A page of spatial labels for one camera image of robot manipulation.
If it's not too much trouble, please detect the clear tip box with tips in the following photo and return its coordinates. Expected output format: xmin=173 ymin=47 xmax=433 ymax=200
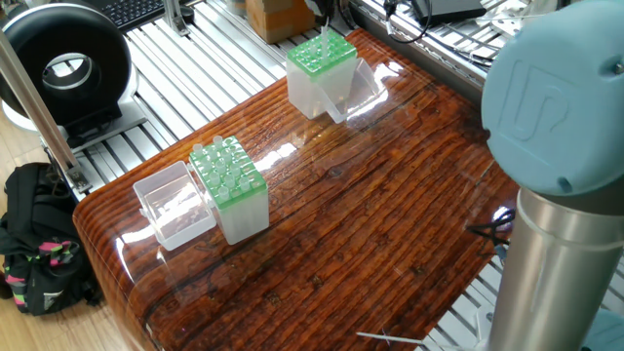
xmin=286 ymin=29 xmax=383 ymax=124

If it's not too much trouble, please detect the clear tip box green rack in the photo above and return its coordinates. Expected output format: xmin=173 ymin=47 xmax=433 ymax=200
xmin=133 ymin=136 xmax=269 ymax=253

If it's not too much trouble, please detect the brown cardboard box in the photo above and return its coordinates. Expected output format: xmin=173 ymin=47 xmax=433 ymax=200
xmin=244 ymin=0 xmax=315 ymax=46

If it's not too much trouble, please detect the black keyboard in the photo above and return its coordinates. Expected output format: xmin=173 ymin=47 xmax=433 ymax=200
xmin=96 ymin=0 xmax=169 ymax=30

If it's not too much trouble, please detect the white plastic device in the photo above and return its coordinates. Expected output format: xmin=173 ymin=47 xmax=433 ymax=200
xmin=487 ymin=0 xmax=562 ymax=32

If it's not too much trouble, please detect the glossy brown wooden board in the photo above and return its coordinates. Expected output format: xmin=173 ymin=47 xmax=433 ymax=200
xmin=76 ymin=29 xmax=568 ymax=351

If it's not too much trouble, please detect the black round device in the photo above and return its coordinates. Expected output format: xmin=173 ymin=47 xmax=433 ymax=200
xmin=0 ymin=3 xmax=135 ymax=147

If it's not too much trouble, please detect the black backpack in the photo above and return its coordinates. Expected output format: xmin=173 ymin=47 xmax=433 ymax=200
xmin=0 ymin=161 xmax=105 ymax=318

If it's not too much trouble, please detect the black cable bundle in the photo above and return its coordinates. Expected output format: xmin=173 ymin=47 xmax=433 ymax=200
xmin=385 ymin=0 xmax=527 ymax=64

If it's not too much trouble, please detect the aluminium bracket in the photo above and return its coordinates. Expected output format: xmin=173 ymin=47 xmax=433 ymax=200
xmin=164 ymin=0 xmax=196 ymax=38

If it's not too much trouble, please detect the aluminium frame post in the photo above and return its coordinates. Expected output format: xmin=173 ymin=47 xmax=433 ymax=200
xmin=0 ymin=39 xmax=87 ymax=191

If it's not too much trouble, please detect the white cable tie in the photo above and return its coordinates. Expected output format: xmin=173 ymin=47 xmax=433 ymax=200
xmin=356 ymin=331 xmax=426 ymax=345

